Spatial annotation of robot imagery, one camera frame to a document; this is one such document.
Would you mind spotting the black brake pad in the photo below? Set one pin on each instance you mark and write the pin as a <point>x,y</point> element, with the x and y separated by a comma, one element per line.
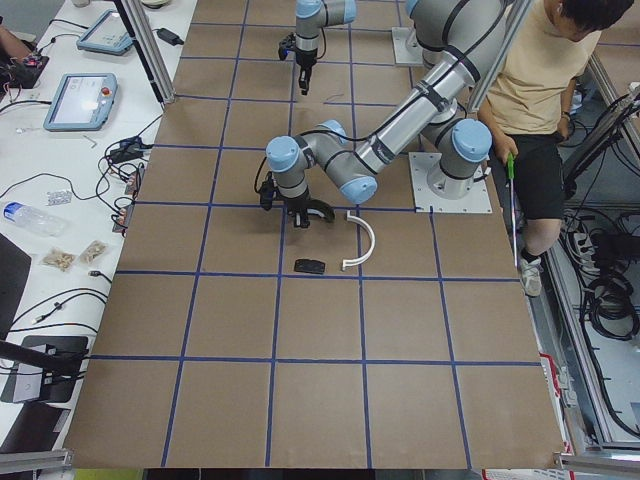
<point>309,266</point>

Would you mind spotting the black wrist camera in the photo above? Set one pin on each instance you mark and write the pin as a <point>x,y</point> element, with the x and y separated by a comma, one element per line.
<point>267,192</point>
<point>286,45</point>

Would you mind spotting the white curved plastic part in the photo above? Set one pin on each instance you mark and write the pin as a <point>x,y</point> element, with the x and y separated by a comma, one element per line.
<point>365,248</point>

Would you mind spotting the teach pendant far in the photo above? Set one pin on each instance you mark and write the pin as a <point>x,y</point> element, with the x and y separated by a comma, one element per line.
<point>108,35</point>

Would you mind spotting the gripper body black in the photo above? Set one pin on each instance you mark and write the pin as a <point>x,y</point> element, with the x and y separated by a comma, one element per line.
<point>298,205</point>
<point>305,59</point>

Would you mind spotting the bag of small parts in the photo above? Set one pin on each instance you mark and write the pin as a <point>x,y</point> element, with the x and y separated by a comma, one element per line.
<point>58,259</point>

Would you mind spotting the olive brake shoe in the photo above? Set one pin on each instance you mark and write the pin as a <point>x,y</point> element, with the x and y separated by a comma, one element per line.
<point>321,209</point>

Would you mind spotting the aluminium frame post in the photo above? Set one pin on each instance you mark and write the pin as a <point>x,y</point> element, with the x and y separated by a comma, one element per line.
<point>139,29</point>

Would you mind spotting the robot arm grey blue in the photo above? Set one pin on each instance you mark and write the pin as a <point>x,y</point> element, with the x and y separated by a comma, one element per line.
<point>460,43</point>
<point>312,16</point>

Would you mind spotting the teach pendant near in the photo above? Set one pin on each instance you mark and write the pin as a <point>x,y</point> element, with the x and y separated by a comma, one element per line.
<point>82,102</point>

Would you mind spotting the green handled stick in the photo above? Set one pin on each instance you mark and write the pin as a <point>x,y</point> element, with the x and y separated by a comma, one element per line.
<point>512,205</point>

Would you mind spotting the plastic water bottle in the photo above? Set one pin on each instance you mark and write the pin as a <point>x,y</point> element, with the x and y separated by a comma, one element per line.
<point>32,219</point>

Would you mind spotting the person in beige shirt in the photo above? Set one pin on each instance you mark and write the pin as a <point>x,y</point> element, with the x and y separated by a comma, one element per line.
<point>527,110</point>

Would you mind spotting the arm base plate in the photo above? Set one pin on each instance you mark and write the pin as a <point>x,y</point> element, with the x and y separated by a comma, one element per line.
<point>407,51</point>
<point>435,192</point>

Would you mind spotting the teach pendant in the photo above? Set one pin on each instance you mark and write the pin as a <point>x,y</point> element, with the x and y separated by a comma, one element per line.
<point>108,35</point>
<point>82,102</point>

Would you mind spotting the black power adapter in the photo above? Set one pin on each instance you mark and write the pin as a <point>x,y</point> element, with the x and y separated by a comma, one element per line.
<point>169,37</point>

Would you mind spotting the black monitor stand base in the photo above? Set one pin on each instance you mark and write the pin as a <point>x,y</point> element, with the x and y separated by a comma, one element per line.
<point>43,368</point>

